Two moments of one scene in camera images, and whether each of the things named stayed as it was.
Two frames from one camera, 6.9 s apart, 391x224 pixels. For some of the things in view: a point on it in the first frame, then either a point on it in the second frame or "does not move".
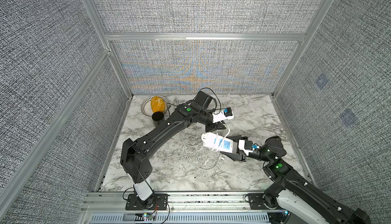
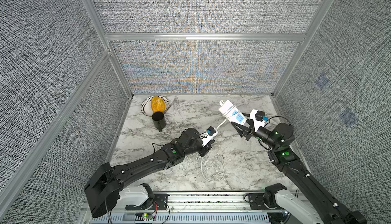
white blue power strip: x=208 y=139 to x=231 y=112
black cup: x=158 y=117 does not move
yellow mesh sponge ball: x=158 y=104 does not move
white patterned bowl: x=146 y=106 does not move
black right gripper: x=241 y=152 to x=248 y=133
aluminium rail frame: x=104 y=202 does not move
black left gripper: x=215 y=126 to x=206 y=148
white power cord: x=213 y=149 to x=221 y=158
